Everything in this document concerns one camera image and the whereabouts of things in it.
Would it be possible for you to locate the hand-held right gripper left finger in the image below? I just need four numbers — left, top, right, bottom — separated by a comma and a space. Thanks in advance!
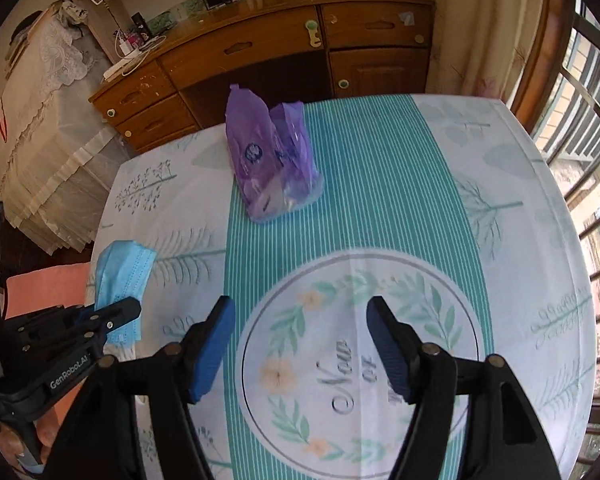
52, 295, 237, 480

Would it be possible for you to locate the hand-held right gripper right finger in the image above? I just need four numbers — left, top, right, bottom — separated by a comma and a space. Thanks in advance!
366, 296, 556, 480

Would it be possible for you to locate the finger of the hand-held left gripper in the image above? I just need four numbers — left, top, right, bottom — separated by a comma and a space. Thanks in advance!
5, 296, 142, 362
7, 306, 102, 332

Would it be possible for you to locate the blue face mask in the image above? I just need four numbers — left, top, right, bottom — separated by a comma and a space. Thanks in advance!
94, 240, 158, 347

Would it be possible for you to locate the purple plastic bag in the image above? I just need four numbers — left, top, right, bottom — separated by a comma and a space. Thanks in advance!
225, 84, 325, 224

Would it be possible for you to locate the pink bed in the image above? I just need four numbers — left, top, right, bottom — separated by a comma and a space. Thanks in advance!
2, 264, 100, 322

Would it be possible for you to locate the lace covered furniture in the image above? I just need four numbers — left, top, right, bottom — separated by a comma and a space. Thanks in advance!
0, 7, 126, 256

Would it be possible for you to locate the white power strip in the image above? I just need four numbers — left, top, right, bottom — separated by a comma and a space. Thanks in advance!
102, 56, 144, 81

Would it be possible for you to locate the pen holder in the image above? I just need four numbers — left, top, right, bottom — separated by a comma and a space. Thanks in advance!
112, 27, 153, 57

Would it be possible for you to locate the window with metal grille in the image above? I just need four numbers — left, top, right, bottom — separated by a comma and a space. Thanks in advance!
530, 0, 600, 461

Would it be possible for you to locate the wooden sideboard cabinet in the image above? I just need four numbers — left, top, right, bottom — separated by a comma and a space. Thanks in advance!
89, 0, 436, 153

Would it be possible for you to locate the white cabinet door lock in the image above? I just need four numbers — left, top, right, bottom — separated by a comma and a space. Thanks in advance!
304, 19, 325, 48

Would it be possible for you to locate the cream curtain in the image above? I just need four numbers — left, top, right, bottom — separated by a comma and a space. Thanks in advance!
425, 0, 553, 106

